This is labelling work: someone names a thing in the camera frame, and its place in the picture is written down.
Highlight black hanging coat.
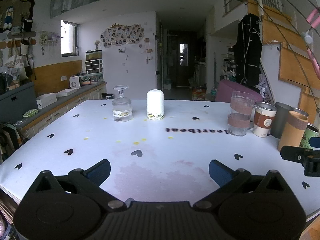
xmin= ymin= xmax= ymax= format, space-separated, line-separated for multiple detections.
xmin=233 ymin=13 xmax=263 ymax=87

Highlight green pouch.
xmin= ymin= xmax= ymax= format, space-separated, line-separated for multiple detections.
xmin=22 ymin=108 xmax=39 ymax=118

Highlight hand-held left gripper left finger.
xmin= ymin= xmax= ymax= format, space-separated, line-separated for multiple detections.
xmin=32 ymin=159 xmax=127 ymax=212

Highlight white cup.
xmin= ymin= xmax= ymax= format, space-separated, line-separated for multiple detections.
xmin=146 ymin=89 xmax=165 ymax=121

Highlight window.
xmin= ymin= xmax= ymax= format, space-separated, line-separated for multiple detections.
xmin=60 ymin=19 xmax=79 ymax=57

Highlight white cabinet counter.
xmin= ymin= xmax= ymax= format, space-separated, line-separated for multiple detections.
xmin=15 ymin=81 xmax=108 ymax=140

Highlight white square appliance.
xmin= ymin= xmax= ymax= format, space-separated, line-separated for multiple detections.
xmin=69 ymin=76 xmax=81 ymax=89

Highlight small drawer organizer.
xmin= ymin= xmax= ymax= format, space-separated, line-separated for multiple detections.
xmin=85 ymin=59 xmax=104 ymax=75

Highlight white mug with brown sleeve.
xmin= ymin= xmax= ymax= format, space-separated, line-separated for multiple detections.
xmin=253 ymin=101 xmax=278 ymax=138

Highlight glass fish tank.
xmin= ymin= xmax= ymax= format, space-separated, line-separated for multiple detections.
xmin=85 ymin=50 xmax=103 ymax=61

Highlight hanging tote bags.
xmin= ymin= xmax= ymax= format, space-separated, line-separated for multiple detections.
xmin=4 ymin=38 xmax=35 ymax=81

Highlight brown felt wall board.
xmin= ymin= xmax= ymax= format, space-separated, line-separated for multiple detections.
xmin=0 ymin=0 xmax=36 ymax=34

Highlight cloud shaped photo board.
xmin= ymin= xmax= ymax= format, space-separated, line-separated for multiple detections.
xmin=100 ymin=24 xmax=145 ymax=48

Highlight white heart print tablecloth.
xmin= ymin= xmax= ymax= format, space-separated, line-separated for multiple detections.
xmin=0 ymin=99 xmax=320 ymax=217

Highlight grey metal tumbler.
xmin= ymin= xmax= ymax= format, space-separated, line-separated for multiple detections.
xmin=270 ymin=102 xmax=294 ymax=139

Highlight wooden staircase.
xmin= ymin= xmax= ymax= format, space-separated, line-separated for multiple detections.
xmin=246 ymin=0 xmax=320 ymax=120

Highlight grey storage box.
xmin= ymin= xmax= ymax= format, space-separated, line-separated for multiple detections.
xmin=0 ymin=82 xmax=37 ymax=126

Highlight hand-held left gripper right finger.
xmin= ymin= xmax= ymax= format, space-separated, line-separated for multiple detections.
xmin=192 ymin=159 xmax=288 ymax=211

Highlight white open box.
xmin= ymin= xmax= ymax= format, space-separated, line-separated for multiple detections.
xmin=36 ymin=93 xmax=57 ymax=109

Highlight white flat tray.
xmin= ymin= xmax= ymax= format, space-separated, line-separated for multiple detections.
xmin=56 ymin=88 xmax=78 ymax=98

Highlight glass mug with brown bands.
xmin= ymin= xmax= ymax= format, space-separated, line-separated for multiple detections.
xmin=228 ymin=91 xmax=261 ymax=137

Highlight metal storage rack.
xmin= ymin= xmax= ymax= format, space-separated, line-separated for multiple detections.
xmin=221 ymin=52 xmax=238 ymax=81

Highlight clear stemmed glass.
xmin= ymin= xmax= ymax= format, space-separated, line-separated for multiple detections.
xmin=112 ymin=85 xmax=133 ymax=122

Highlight pink armchair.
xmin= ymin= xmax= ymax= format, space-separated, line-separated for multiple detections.
xmin=215 ymin=79 xmax=263 ymax=103

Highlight green printed can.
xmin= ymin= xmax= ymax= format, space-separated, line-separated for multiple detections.
xmin=300 ymin=123 xmax=320 ymax=151

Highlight tan wooden tumbler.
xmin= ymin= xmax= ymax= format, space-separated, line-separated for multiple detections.
xmin=277 ymin=108 xmax=309 ymax=153

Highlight pink jump rope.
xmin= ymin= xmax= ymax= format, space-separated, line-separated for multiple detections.
xmin=301 ymin=7 xmax=320 ymax=78

